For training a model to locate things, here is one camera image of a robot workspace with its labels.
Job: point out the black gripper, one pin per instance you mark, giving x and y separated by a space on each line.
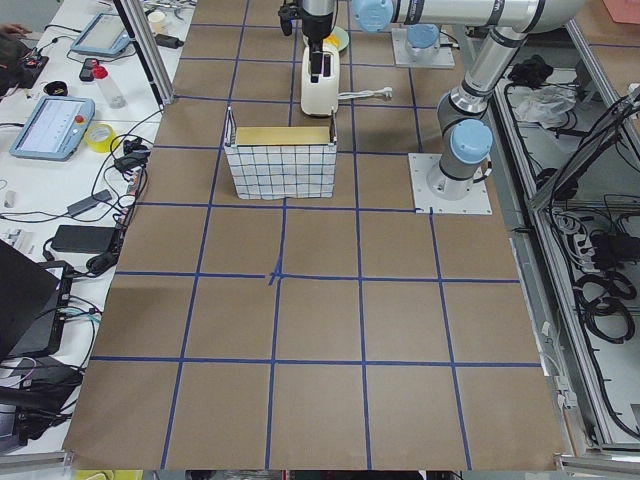
317 29

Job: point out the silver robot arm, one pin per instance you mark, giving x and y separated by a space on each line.
467 140
510 23

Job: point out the white two-slot toaster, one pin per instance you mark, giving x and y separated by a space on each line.
321 99

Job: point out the golden triangular pastry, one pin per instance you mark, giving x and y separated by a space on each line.
333 40

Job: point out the green round plate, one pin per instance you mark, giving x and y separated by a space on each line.
343 37

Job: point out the grid-patterned fabric basket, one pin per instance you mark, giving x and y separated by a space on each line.
273 163

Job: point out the white paper cup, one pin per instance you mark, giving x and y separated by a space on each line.
158 22

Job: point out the upper blue teach pendant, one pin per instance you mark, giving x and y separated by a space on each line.
104 36

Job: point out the blue teach pendant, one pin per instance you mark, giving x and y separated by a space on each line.
55 128
104 36

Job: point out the clear bottle red cap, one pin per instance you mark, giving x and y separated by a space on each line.
110 90

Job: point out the yellow tape roll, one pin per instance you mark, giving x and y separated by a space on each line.
99 137

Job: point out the white crumpled cloth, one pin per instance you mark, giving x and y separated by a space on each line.
547 106

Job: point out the small black bowl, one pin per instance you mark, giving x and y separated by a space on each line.
56 88

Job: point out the lower blue teach pendant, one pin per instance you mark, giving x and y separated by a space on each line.
55 128

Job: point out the black power adapter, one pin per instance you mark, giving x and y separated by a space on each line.
83 239

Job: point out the black laptop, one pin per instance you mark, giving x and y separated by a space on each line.
33 297

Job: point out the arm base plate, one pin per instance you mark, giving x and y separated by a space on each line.
421 46
435 193

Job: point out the aluminium frame post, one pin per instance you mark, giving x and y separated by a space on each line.
137 27

